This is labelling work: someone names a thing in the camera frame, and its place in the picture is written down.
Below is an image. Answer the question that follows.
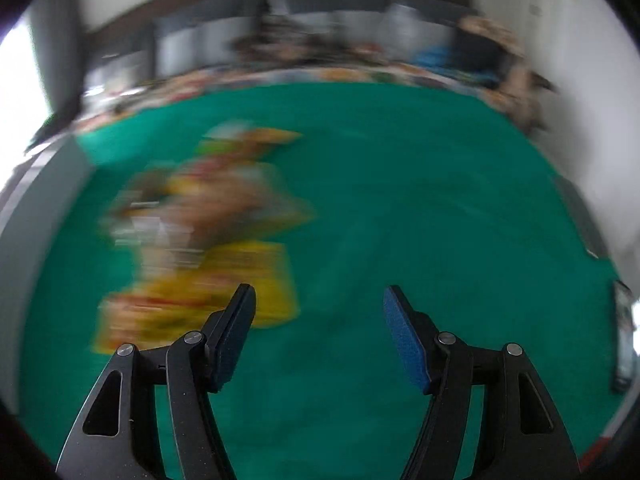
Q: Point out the green table cloth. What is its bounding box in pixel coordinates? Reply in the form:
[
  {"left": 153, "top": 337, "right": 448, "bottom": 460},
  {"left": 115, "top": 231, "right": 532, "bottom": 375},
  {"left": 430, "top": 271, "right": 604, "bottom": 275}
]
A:
[{"left": 18, "top": 84, "right": 620, "bottom": 479}]

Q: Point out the floral patterned blanket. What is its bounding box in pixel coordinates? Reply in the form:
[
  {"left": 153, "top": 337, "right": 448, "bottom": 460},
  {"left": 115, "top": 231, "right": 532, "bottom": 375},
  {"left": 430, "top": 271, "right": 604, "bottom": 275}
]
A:
[{"left": 73, "top": 63, "right": 537, "bottom": 133}]

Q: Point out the pile of snack bags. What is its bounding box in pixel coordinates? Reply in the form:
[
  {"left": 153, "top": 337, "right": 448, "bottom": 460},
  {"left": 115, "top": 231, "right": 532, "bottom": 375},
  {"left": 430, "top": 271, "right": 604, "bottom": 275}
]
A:
[{"left": 94, "top": 122, "right": 310, "bottom": 353}]

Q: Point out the white cardboard box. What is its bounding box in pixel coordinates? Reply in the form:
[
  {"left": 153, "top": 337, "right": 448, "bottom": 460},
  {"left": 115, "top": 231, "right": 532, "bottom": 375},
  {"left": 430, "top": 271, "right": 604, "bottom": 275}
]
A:
[{"left": 0, "top": 133, "right": 93, "bottom": 415}]

